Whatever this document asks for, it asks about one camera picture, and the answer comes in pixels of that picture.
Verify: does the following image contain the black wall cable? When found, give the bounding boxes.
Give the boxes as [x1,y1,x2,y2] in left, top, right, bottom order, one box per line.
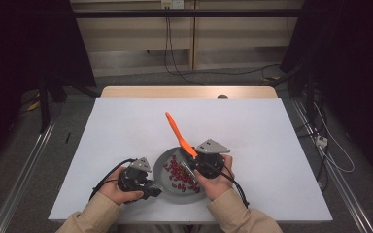
[167,17,281,77]
[163,17,206,86]

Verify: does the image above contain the black metal stand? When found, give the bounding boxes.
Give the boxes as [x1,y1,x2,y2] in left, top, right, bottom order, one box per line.
[38,71,100,134]
[270,61,319,130]

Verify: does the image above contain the person's right hand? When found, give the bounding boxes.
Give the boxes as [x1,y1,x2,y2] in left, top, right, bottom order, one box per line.
[193,154,234,202]

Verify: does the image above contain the wooden vertical post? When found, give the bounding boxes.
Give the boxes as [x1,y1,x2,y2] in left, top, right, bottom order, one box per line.
[189,0,197,71]

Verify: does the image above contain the white floor cable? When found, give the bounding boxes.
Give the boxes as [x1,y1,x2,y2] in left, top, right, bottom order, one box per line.
[313,101,356,174]

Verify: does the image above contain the white table mat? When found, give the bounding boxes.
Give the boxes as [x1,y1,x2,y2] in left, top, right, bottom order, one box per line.
[48,97,333,224]

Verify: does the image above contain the person's left hand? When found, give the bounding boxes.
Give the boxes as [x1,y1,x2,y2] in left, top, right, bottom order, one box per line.
[98,166,145,207]

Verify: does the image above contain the grey dustpan with orange edge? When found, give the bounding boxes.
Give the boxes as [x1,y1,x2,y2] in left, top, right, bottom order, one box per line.
[153,146,209,206]

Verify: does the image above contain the orange brush with grey bristles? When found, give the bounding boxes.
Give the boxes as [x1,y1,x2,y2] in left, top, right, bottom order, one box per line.
[164,111,199,183]

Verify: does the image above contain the red beans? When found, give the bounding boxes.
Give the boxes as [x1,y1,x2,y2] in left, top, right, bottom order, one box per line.
[162,154,202,194]

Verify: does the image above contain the white wall socket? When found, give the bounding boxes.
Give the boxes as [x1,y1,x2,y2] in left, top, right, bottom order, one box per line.
[160,0,185,10]

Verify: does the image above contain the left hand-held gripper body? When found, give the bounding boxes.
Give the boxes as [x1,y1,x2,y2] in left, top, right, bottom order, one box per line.
[117,157,163,205]

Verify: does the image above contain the aluminium floor rail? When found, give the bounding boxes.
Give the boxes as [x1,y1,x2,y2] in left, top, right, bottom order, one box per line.
[0,113,59,233]
[290,98,373,233]

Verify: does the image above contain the dark curtain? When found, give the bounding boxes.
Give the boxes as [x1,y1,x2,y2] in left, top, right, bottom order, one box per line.
[279,0,373,187]
[0,0,97,178]

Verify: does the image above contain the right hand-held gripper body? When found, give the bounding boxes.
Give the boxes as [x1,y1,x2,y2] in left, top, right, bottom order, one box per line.
[187,139,231,180]

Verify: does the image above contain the yellow floor tape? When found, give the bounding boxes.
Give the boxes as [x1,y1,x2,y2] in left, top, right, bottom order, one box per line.
[26,92,42,112]

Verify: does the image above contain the hand-held gripper cable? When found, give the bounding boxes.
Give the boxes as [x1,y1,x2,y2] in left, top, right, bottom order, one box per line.
[203,160,251,209]
[88,158,138,202]

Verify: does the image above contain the right hand-held gripper cable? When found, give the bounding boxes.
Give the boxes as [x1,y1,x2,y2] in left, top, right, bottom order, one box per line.
[203,160,251,209]

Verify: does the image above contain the black horizontal bar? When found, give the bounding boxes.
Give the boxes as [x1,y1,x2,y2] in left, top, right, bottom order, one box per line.
[71,9,305,19]

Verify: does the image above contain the white power strip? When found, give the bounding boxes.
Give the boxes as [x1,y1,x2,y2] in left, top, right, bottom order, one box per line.
[315,135,329,149]

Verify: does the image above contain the left hand-held gripper cable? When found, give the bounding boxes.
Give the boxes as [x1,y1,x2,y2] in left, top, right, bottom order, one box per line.
[88,158,138,202]

